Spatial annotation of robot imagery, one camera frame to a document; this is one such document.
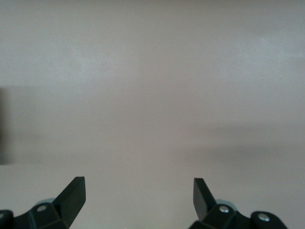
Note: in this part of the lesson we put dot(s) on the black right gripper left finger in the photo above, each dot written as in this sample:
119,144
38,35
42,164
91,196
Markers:
69,205

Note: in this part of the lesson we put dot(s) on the black plastic box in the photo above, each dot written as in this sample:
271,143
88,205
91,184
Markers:
3,124

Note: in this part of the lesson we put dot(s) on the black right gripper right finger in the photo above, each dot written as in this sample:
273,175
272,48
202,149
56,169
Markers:
207,210

